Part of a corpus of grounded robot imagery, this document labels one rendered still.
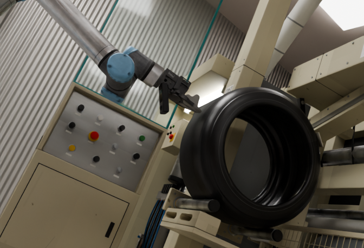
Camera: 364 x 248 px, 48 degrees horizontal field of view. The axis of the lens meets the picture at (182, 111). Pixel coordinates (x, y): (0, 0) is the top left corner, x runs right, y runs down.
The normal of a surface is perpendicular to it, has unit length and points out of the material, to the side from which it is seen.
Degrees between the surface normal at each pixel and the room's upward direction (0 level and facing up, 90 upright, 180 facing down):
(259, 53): 90
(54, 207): 90
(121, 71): 89
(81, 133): 90
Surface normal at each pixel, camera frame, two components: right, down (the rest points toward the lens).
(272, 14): 0.36, -0.18
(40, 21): 0.57, -0.06
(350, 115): -0.24, 0.77
